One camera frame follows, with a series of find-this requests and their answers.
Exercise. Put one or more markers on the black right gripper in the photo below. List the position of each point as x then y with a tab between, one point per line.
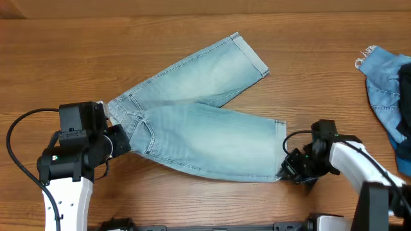
292	165

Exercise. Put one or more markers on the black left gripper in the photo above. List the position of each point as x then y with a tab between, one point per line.
120	140

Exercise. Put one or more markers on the light blue denim shorts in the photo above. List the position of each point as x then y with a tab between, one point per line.
178	118

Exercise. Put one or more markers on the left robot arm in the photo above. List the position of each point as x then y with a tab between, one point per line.
66	167

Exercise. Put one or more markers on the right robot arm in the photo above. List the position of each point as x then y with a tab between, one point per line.
384	199

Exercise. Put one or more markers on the blue denim garment pile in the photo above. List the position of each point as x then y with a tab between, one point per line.
388	88

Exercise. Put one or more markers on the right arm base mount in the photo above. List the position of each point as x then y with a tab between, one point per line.
328	222

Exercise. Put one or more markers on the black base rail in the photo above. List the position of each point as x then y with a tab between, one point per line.
218	227

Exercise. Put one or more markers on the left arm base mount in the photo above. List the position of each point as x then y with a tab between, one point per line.
123	224

